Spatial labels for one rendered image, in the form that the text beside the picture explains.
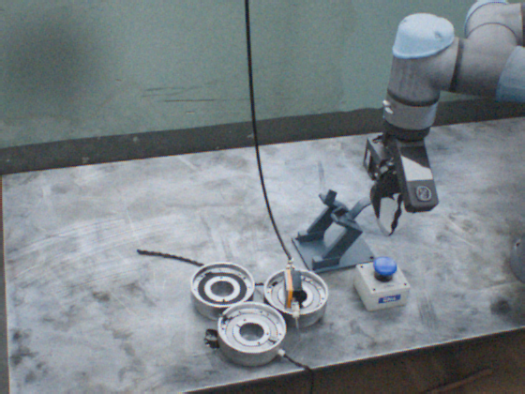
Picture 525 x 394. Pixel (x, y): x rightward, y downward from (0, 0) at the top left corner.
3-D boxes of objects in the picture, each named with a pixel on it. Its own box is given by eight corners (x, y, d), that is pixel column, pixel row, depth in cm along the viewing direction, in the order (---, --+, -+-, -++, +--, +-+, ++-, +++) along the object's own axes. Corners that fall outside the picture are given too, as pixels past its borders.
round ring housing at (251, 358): (203, 349, 121) (203, 330, 118) (243, 310, 128) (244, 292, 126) (259, 381, 117) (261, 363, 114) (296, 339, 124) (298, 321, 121)
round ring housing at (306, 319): (337, 304, 130) (340, 287, 128) (302, 341, 123) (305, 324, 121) (286, 277, 135) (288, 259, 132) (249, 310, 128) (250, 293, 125)
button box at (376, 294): (367, 312, 129) (372, 292, 126) (352, 283, 135) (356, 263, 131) (412, 305, 131) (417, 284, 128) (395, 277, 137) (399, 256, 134)
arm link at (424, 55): (460, 39, 100) (396, 30, 101) (443, 112, 107) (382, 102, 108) (461, 15, 106) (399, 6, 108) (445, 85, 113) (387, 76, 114)
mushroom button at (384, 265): (374, 294, 129) (379, 272, 126) (366, 278, 132) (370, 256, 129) (397, 290, 130) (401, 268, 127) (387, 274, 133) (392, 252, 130)
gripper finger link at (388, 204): (377, 217, 129) (386, 172, 123) (390, 240, 125) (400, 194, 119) (359, 219, 128) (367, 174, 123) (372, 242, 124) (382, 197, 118)
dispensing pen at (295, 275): (307, 349, 118) (296, 273, 132) (309, 330, 116) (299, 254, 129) (292, 349, 118) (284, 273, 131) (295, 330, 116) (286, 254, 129)
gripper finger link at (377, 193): (392, 209, 123) (401, 165, 118) (397, 217, 122) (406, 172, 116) (365, 213, 122) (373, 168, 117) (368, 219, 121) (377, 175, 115)
